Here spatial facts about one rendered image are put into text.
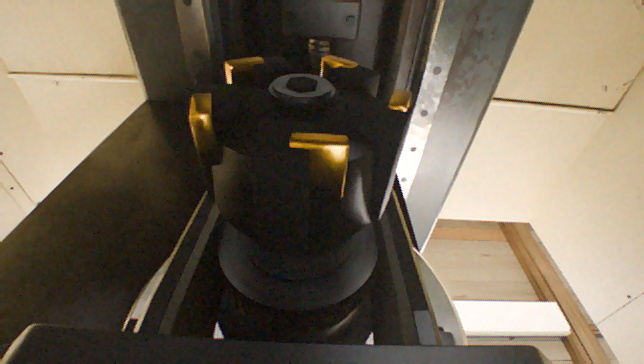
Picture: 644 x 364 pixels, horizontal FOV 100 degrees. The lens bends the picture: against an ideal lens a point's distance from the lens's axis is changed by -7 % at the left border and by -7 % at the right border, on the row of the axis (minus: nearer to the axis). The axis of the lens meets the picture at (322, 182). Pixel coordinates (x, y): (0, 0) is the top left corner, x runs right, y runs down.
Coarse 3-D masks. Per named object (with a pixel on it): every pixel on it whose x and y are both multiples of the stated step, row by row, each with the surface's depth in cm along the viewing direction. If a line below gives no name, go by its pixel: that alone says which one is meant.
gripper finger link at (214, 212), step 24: (192, 216) 9; (216, 216) 9; (192, 240) 8; (216, 240) 9; (168, 264) 7; (192, 264) 7; (216, 264) 9; (168, 288) 7; (192, 288) 7; (216, 288) 9; (144, 312) 6; (168, 312) 6; (192, 312) 7; (216, 312) 9
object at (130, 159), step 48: (144, 144) 43; (192, 144) 43; (96, 192) 35; (144, 192) 35; (192, 192) 36; (48, 240) 29; (96, 240) 29; (144, 240) 30; (0, 288) 25; (48, 288) 25; (96, 288) 25; (0, 336) 22
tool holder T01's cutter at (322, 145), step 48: (192, 96) 5; (240, 96) 6; (288, 96) 6; (336, 96) 6; (240, 144) 5; (288, 144) 5; (336, 144) 4; (384, 144) 6; (240, 192) 6; (288, 192) 5; (336, 192) 5; (384, 192) 6; (288, 240) 6; (336, 240) 6
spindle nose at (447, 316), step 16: (416, 256) 16; (160, 272) 14; (432, 272) 15; (144, 288) 14; (432, 288) 15; (144, 304) 13; (432, 304) 14; (448, 304) 14; (448, 320) 13; (464, 336) 13
